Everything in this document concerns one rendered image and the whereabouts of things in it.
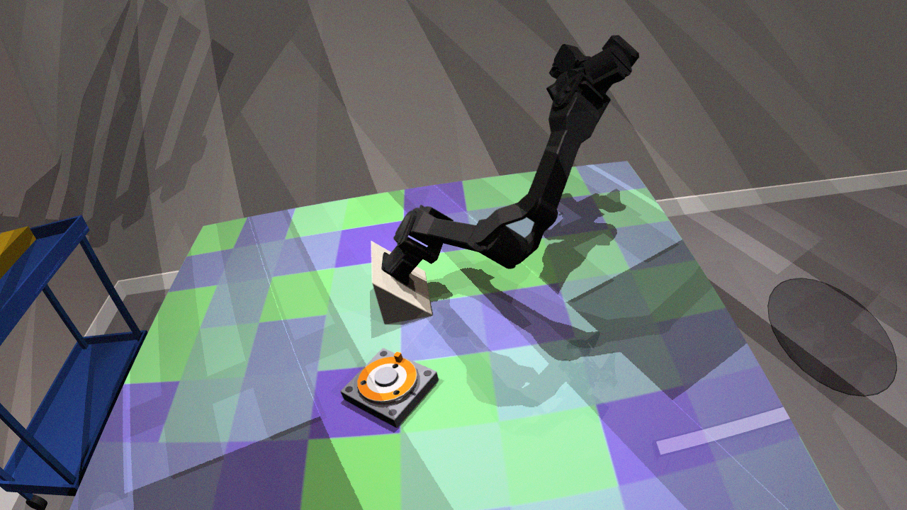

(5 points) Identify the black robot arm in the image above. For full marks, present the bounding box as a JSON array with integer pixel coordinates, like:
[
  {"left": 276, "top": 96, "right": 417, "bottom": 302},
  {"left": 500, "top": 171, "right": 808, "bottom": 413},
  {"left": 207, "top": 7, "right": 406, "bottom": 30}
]
[{"left": 381, "top": 44, "right": 632, "bottom": 285}]

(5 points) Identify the orange round plate with holes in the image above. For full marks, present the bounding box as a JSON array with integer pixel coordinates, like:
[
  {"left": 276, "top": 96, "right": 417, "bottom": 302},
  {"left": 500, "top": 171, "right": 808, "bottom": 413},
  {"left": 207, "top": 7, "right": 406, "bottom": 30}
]
[{"left": 357, "top": 352, "right": 417, "bottom": 403}]

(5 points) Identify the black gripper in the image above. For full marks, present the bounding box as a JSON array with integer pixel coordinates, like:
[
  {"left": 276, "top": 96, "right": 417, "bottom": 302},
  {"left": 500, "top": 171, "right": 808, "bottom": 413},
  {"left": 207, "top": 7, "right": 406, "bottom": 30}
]
[{"left": 578, "top": 35, "right": 639, "bottom": 106}]

